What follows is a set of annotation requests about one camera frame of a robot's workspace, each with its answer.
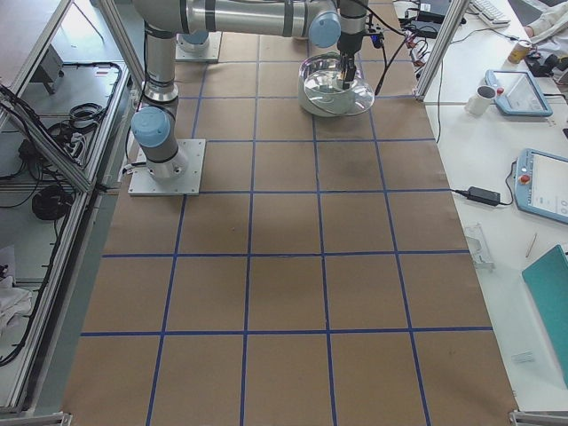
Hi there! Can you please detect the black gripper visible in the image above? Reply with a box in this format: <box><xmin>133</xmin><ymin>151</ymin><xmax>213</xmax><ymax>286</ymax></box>
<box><xmin>337</xmin><ymin>31</ymin><xmax>360</xmax><ymax>87</ymax></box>

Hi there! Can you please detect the glass pot lid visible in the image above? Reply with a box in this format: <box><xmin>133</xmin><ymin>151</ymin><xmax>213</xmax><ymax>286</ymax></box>
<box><xmin>299</xmin><ymin>68</ymin><xmax>375</xmax><ymax>117</ymax></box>

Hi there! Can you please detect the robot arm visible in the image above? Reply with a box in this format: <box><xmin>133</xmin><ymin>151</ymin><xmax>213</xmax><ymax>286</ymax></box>
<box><xmin>131</xmin><ymin>1</ymin><xmax>367</xmax><ymax>181</ymax></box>
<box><xmin>177</xmin><ymin>30</ymin><xmax>209</xmax><ymax>51</ymax></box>

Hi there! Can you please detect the pale green electric pot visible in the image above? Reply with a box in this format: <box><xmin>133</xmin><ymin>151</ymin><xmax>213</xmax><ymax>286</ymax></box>
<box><xmin>298</xmin><ymin>51</ymin><xmax>375</xmax><ymax>117</ymax></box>

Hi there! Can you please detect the white mug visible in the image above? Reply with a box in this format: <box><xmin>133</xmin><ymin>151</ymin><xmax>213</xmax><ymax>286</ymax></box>
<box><xmin>464</xmin><ymin>85</ymin><xmax>497</xmax><ymax>116</ymax></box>

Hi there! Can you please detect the white keyboard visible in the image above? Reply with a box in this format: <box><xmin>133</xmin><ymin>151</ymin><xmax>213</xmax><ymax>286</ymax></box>
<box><xmin>469</xmin><ymin>0</ymin><xmax>510</xmax><ymax>27</ymax></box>

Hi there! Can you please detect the far teach pendant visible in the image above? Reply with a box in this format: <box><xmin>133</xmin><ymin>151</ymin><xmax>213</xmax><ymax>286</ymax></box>
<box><xmin>485</xmin><ymin>70</ymin><xmax>553</xmax><ymax>117</ymax></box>

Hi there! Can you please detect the teach pendant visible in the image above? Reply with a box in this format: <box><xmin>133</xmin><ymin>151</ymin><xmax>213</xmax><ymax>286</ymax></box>
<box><xmin>485</xmin><ymin>70</ymin><xmax>553</xmax><ymax>117</ymax></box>
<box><xmin>514</xmin><ymin>148</ymin><xmax>567</xmax><ymax>224</ymax></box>

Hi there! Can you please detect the yellow can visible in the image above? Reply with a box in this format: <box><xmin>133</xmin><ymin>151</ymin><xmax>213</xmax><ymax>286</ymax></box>
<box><xmin>508</xmin><ymin>40</ymin><xmax>532</xmax><ymax>64</ymax></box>

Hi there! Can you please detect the black power adapter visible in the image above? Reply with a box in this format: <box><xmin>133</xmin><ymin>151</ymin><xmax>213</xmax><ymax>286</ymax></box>
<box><xmin>467</xmin><ymin>186</ymin><xmax>501</xmax><ymax>207</ymax></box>

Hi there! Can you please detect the near teach pendant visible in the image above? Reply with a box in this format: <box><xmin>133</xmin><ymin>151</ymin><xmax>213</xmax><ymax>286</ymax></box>
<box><xmin>514</xmin><ymin>148</ymin><xmax>567</xmax><ymax>224</ymax></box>

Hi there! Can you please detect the clear plastic holder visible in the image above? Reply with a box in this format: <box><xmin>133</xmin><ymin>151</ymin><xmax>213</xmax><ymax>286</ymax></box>
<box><xmin>463</xmin><ymin>224</ymin><xmax>495</xmax><ymax>271</ymax></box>

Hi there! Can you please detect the wooden stick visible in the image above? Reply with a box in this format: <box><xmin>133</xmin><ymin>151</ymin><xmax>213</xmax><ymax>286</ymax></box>
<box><xmin>525</xmin><ymin>233</ymin><xmax>538</xmax><ymax>258</ymax></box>

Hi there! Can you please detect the teal folder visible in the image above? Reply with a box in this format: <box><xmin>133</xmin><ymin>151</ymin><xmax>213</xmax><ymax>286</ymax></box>
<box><xmin>522</xmin><ymin>244</ymin><xmax>567</xmax><ymax>383</ymax></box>

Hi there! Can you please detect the aluminium frame post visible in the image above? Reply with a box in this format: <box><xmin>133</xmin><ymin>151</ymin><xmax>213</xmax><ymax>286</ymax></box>
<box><xmin>414</xmin><ymin>0</ymin><xmax>469</xmax><ymax>101</ymax></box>

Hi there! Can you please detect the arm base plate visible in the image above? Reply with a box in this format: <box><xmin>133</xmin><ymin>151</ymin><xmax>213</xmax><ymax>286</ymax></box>
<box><xmin>176</xmin><ymin>32</ymin><xmax>223</xmax><ymax>63</ymax></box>
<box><xmin>128</xmin><ymin>139</ymin><xmax>206</xmax><ymax>196</ymax></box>

